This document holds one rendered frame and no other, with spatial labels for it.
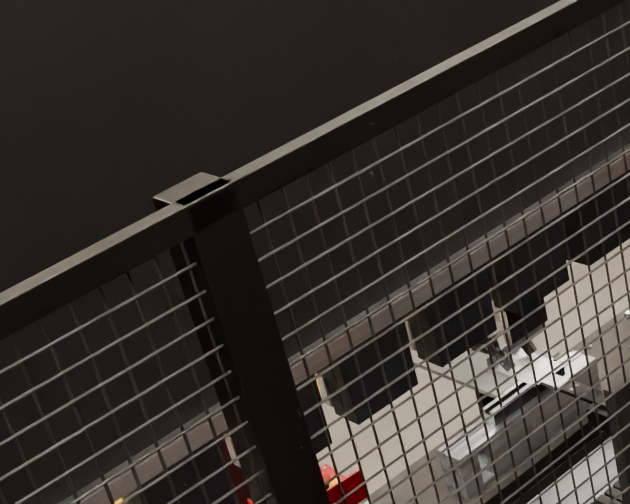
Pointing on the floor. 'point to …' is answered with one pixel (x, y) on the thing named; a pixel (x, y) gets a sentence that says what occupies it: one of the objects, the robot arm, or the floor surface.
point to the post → (246, 350)
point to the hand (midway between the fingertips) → (516, 353)
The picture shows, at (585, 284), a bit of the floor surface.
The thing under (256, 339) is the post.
